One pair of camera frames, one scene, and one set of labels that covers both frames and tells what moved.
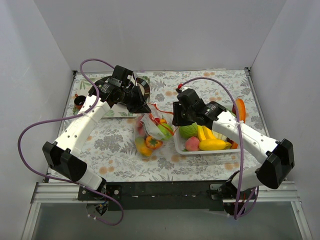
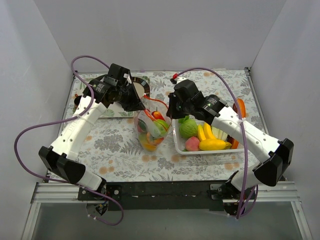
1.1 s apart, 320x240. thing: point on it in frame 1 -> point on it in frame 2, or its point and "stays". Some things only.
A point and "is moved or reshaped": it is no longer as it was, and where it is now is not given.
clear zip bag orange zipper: x=152 y=129 is moved or reshaped
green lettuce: x=219 y=135 stays
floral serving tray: x=80 y=87 stays
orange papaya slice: x=241 y=109 stays
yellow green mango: x=141 y=145 -> x=145 y=143
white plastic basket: x=179 y=144 stays
